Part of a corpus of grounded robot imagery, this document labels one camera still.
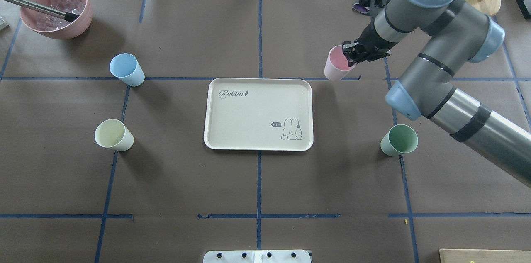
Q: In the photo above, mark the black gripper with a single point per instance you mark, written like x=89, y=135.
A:
x=366, y=42

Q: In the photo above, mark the pink plastic cup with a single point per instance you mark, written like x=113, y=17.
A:
x=337, y=66

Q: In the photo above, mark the cream plastic cup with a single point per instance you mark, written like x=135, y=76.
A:
x=113, y=134

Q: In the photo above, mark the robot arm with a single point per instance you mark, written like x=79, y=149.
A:
x=458, y=33

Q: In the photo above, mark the cream rabbit serving tray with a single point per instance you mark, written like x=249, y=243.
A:
x=259, y=114

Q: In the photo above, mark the green plastic cup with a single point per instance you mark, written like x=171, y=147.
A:
x=400, y=139

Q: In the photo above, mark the wooden cutting board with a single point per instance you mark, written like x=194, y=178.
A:
x=461, y=255

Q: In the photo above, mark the blue plastic cup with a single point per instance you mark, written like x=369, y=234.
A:
x=126, y=68

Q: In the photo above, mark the metal tongs black tip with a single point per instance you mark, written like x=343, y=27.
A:
x=70, y=17

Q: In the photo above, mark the pink bowl with ice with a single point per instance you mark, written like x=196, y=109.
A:
x=55, y=28

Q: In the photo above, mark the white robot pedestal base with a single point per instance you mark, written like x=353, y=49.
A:
x=258, y=256

